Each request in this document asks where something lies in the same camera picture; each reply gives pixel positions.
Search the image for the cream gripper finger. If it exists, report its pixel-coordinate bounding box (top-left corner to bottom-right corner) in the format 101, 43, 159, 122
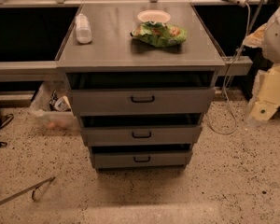
248, 64, 280, 122

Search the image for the grey top drawer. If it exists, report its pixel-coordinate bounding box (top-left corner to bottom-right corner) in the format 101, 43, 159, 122
71, 88, 215, 117

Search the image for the grey drawer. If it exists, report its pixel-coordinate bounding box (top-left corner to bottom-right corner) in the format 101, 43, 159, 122
81, 125, 202, 147
71, 88, 215, 117
91, 151, 192, 169

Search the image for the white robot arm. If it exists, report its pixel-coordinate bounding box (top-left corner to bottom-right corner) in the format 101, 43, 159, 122
244, 7, 280, 122

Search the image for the grey drawer cabinet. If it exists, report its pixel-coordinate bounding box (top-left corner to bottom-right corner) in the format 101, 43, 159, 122
57, 2, 224, 156

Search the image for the grey bottom drawer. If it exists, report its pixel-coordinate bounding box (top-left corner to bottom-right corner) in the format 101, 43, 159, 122
91, 151, 192, 169

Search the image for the grey middle drawer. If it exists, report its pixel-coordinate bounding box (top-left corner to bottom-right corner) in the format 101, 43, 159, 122
81, 125, 202, 147

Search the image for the green chip bag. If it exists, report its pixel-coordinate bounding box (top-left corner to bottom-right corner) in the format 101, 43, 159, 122
130, 21, 188, 48

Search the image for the white paper bowl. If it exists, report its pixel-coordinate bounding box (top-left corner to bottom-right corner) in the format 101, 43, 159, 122
137, 9, 171, 23

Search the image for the clear plastic storage bin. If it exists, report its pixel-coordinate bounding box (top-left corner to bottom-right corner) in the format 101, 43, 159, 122
29, 81, 78, 130

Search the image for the grey counter ledge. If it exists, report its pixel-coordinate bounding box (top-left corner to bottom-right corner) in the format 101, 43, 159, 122
0, 61, 63, 82

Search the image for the metal rod on floor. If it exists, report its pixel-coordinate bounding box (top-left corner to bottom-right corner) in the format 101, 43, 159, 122
0, 176, 55, 205

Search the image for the white power cable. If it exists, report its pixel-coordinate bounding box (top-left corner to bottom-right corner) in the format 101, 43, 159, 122
206, 2, 252, 135

